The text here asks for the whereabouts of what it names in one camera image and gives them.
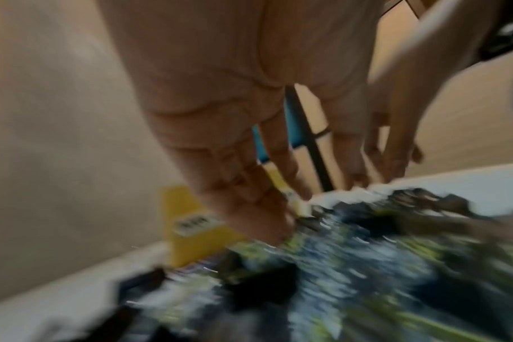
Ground person's right hand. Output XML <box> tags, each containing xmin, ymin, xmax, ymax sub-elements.
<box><xmin>361</xmin><ymin>0</ymin><xmax>505</xmax><ymax>184</ymax></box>

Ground person's left hand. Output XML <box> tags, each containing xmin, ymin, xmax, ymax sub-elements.
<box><xmin>98</xmin><ymin>0</ymin><xmax>384</xmax><ymax>246</ymax></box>

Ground yellow divided tin box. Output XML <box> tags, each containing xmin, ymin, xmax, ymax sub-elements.
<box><xmin>161</xmin><ymin>166</ymin><xmax>308</xmax><ymax>268</ymax></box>

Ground group of black binder clips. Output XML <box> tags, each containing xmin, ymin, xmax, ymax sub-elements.
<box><xmin>41</xmin><ymin>188</ymin><xmax>513</xmax><ymax>342</ymax></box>

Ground wooden partition panel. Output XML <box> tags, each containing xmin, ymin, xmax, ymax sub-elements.
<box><xmin>294</xmin><ymin>0</ymin><xmax>513</xmax><ymax>195</ymax></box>

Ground blue chair with black frame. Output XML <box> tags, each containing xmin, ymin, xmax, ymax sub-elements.
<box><xmin>285</xmin><ymin>85</ymin><xmax>337</xmax><ymax>193</ymax></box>
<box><xmin>251</xmin><ymin>96</ymin><xmax>310</xmax><ymax>165</ymax></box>

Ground black right wrist camera band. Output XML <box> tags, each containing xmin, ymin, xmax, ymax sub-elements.
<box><xmin>478</xmin><ymin>13</ymin><xmax>513</xmax><ymax>63</ymax></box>

